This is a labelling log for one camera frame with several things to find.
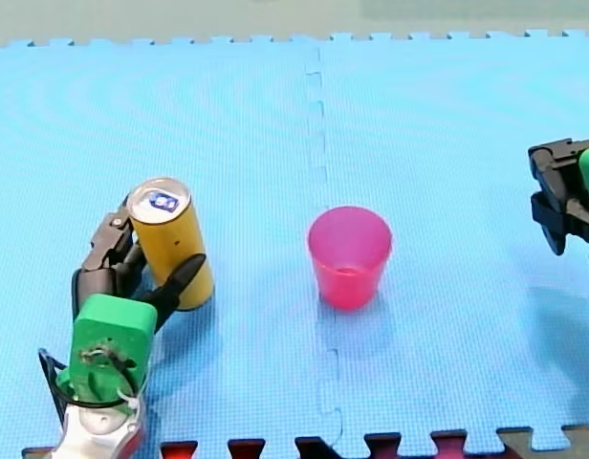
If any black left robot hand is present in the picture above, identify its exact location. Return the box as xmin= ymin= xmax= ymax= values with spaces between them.
xmin=71 ymin=192 xmax=207 ymax=346

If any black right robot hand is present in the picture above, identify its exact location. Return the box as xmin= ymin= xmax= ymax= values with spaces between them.
xmin=528 ymin=136 xmax=589 ymax=256

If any yellow drink can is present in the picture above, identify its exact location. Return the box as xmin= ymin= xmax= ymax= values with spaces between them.
xmin=127 ymin=177 xmax=215 ymax=312

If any pink plastic cup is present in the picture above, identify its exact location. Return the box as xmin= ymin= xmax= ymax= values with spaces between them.
xmin=307 ymin=206 xmax=394 ymax=313

